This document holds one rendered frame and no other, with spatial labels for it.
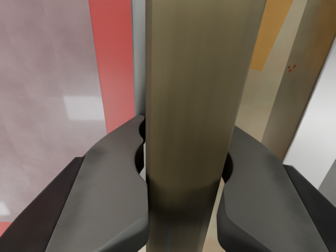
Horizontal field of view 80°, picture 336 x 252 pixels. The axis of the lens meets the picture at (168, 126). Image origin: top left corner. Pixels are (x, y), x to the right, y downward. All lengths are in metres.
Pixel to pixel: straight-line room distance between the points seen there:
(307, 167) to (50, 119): 0.21
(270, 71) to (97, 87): 0.13
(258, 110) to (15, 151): 0.23
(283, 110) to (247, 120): 0.03
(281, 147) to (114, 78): 0.14
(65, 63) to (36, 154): 0.10
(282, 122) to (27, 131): 0.22
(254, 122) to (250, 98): 0.02
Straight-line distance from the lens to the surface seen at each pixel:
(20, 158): 0.25
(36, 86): 0.19
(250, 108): 0.18
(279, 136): 0.18
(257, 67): 0.17
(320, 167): 0.19
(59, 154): 0.22
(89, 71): 0.17
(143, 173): 0.16
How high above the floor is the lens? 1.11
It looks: 60 degrees down
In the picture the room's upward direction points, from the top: 178 degrees counter-clockwise
